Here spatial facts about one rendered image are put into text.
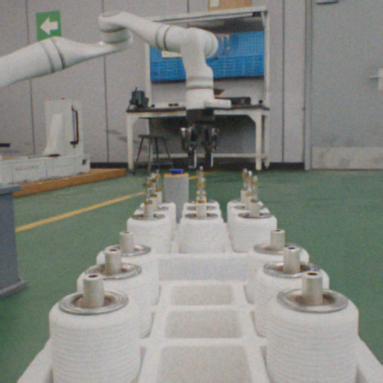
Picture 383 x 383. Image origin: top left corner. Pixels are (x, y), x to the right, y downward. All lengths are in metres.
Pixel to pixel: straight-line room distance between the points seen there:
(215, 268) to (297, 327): 0.52
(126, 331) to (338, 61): 5.66
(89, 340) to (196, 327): 0.25
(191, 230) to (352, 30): 5.24
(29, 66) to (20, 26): 6.22
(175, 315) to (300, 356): 0.25
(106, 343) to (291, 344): 0.19
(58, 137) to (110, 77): 2.23
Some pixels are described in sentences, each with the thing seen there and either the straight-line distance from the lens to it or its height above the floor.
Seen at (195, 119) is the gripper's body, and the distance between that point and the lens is 1.25.
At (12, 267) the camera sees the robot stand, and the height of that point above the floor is 0.07.
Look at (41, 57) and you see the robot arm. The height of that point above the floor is 0.65.
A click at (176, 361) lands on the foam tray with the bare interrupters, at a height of 0.16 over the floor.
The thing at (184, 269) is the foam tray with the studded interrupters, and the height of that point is 0.15.
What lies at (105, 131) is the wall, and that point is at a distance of 6.76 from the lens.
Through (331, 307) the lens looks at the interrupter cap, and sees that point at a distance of 0.52.
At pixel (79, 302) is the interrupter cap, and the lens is 0.55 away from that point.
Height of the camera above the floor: 0.43
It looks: 8 degrees down
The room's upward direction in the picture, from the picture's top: 1 degrees counter-clockwise
